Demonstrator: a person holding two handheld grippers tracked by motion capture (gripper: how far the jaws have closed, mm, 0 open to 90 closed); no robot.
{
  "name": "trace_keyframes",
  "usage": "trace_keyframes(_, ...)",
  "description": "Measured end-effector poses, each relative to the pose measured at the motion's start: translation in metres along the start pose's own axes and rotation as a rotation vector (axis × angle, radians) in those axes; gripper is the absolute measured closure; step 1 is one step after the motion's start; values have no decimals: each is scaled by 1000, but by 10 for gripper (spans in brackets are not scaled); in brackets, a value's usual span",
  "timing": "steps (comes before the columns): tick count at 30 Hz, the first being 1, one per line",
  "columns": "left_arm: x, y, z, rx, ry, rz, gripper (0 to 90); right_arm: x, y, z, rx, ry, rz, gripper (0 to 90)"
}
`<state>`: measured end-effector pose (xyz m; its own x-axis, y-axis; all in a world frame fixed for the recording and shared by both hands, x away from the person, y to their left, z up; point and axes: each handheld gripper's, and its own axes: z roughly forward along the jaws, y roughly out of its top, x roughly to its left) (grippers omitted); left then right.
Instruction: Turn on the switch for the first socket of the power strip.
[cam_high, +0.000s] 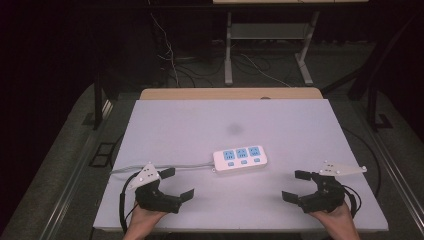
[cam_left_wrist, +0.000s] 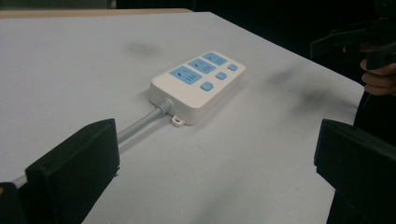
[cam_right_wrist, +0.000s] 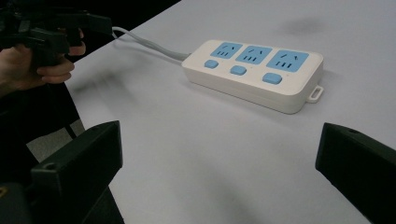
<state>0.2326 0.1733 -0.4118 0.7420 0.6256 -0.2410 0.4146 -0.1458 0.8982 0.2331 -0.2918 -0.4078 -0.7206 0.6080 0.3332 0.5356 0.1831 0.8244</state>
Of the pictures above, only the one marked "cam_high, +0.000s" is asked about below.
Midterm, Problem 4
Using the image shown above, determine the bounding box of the white power strip cable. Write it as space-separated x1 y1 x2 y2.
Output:
109 161 216 176

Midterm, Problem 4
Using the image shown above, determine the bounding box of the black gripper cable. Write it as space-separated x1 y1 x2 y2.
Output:
119 171 141 235
342 184 363 218

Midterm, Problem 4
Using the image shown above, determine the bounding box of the black metal stand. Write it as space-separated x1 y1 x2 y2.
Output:
365 78 395 133

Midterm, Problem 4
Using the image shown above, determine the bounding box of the person's right hand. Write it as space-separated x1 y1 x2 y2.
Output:
308 201 362 240

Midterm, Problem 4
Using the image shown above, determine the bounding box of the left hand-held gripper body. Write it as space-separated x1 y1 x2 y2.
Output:
127 162 183 214

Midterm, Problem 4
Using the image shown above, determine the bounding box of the thin white hanging cable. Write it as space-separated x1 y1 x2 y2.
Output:
149 12 181 88

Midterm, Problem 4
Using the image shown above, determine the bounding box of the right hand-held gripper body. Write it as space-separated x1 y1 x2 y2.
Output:
298 160 368 214

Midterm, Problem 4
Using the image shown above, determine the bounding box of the white metal desk frame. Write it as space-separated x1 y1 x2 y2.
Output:
223 10 322 87

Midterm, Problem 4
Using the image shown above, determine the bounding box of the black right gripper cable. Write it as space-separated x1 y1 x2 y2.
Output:
342 184 363 218

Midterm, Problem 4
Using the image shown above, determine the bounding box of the black floor cable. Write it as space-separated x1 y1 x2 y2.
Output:
342 127 383 198

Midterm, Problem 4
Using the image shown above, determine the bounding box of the aluminium floor rail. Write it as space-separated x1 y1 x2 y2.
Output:
353 99 424 234
39 99 115 240

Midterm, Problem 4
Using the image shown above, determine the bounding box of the person's left hand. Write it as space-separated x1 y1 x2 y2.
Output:
122 199 168 240

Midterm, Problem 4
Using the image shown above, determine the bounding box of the white floor cable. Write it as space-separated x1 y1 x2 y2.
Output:
240 53 293 89

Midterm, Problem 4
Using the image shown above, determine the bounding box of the black rectangular floor frame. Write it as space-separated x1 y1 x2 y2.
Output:
88 141 117 168

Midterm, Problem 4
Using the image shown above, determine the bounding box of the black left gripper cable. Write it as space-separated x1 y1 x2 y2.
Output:
119 171 141 235

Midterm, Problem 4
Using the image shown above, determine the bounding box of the white table mat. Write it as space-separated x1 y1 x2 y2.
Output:
93 98 390 233

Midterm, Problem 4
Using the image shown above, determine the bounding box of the white power strip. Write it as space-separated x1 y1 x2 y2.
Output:
212 145 269 175

